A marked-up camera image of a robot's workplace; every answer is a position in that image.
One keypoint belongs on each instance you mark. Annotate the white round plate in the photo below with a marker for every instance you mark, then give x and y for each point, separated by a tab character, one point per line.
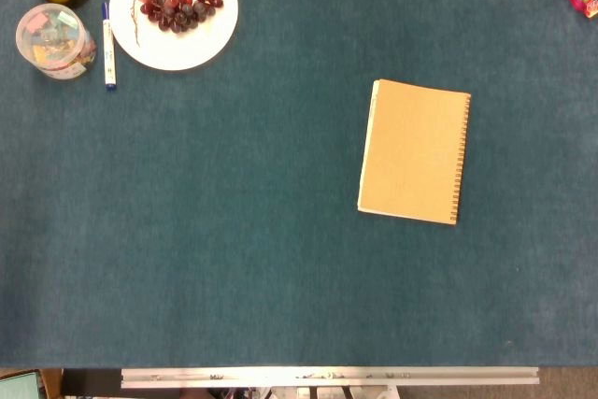
187	49

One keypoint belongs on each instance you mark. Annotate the white marker blue cap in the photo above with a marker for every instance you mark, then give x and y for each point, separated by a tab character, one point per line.
108	48

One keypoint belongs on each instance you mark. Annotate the aluminium profile rail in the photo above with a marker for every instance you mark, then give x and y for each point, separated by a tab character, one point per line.
327	376

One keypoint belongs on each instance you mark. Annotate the red grape bunch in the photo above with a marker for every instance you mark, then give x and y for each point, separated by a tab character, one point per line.
177	11

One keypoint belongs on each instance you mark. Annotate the clear jar of clips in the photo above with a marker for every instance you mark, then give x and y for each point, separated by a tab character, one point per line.
51	39

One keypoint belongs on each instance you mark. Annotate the blue felt table cloth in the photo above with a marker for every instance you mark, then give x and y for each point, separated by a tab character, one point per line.
280	184

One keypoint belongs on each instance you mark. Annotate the brown kraft spiral notebook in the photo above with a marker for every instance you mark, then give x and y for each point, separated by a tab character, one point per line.
413	151

